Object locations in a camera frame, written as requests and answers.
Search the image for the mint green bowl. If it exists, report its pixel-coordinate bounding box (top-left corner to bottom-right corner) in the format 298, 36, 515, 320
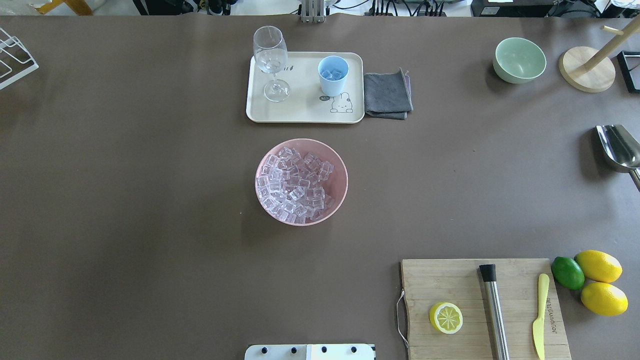
493, 37, 547, 84

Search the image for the black picture frame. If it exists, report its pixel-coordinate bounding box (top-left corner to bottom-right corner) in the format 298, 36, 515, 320
616, 50, 640, 95

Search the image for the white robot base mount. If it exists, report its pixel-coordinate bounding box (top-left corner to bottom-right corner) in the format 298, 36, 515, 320
244, 342, 377, 360

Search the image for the lower whole yellow lemon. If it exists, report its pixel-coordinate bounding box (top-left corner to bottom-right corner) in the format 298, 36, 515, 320
580, 282, 629, 317

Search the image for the pink bowl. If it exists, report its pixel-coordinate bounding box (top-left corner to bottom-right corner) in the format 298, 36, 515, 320
258, 138, 349, 227

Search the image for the pile of clear ice cubes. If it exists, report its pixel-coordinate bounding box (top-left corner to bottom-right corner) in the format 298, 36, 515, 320
254, 146, 337, 225

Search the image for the clear wine glass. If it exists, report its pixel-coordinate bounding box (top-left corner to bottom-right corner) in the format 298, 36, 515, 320
253, 25, 290, 103

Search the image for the light blue plastic cup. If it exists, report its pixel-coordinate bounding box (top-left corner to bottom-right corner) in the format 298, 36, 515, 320
317, 55, 350, 97

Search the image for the whole yellow lemon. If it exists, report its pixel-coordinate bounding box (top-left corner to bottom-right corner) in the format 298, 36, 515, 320
580, 282, 629, 317
574, 249, 623, 284

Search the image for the cream rabbit serving tray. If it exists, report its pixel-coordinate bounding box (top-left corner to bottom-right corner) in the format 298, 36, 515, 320
246, 51, 365, 125

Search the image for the steel muddler black tip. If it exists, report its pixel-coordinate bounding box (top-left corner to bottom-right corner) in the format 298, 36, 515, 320
478, 264, 511, 360

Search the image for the upper whole yellow lemon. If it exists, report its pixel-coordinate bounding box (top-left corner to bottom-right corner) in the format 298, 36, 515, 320
574, 249, 623, 284

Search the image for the grey folded cloth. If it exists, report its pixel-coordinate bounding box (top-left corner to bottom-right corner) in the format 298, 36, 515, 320
363, 68, 414, 121

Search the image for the white wire cup rack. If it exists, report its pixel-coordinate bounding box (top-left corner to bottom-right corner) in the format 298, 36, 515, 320
0, 28, 40, 89

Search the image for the green lime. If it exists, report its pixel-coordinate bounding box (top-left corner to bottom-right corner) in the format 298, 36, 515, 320
551, 256, 586, 291

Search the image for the half lemon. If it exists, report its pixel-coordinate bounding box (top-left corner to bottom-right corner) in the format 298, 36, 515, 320
429, 301, 464, 335

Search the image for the stainless steel ice scoop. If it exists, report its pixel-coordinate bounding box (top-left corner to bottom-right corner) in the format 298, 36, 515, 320
595, 124, 640, 189

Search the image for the yellow plastic knife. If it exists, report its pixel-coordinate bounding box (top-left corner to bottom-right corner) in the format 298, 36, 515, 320
532, 273, 550, 360

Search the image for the bamboo cutting board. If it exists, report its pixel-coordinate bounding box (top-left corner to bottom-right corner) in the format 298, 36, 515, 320
401, 259, 552, 360

